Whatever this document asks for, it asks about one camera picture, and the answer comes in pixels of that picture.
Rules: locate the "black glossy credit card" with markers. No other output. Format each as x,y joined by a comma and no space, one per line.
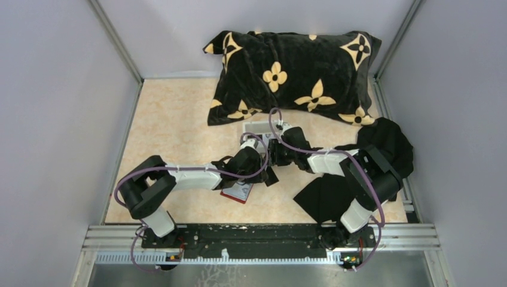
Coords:
271,177

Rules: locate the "white plastic card box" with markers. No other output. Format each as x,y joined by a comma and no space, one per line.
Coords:
262,129

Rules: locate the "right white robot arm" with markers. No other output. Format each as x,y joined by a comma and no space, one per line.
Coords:
371,179

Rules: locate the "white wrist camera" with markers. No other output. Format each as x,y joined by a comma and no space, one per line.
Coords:
281,128
253,141

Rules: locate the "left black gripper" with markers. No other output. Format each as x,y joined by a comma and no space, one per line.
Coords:
257,179

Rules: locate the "red card holder wallet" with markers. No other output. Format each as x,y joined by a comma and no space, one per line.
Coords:
237,193

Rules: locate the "black pillow with yellow flowers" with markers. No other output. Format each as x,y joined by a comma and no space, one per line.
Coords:
325,75

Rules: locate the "white slotted cable duct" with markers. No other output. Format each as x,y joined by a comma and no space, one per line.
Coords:
162,258

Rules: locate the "black cloth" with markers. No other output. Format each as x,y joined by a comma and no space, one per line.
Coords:
330,197

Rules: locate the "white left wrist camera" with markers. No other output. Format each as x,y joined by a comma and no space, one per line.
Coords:
253,141

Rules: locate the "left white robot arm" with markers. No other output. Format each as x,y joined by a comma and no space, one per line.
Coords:
144,189

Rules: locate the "white credit card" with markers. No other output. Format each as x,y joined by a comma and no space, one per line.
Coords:
241,192

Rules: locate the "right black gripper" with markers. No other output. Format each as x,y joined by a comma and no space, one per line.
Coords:
274,150

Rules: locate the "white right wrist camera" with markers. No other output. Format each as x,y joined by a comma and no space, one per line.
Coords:
281,128

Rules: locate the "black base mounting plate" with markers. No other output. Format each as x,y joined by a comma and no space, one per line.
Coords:
259,241

